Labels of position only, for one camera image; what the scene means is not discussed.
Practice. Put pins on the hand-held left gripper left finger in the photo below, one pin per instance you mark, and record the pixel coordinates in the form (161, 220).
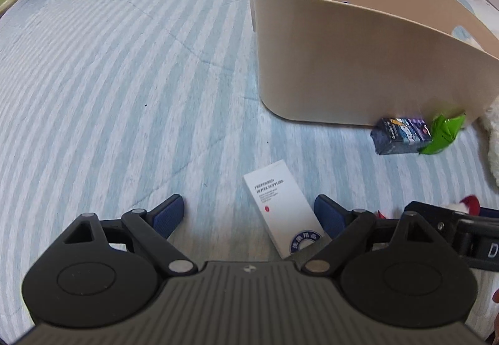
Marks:
(170, 215)

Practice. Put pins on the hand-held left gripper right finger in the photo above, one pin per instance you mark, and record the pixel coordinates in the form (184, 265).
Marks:
(326, 215)

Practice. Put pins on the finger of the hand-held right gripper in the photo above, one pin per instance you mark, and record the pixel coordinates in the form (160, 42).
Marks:
(429, 210)

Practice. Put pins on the white cardboard box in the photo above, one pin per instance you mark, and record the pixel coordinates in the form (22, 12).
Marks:
(283, 208)

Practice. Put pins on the beige plastic storage bin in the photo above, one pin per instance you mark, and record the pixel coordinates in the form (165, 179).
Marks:
(351, 64)

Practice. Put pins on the red and white plush toy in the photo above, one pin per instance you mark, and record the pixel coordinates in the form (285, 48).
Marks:
(469, 205)

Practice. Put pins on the green snack packet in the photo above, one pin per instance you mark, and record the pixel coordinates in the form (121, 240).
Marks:
(442, 134)

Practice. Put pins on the dark blue snack packet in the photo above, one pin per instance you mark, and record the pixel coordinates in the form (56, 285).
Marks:
(401, 136)

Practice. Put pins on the blue striped bedsheet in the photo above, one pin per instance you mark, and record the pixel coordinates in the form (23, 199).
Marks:
(128, 95)

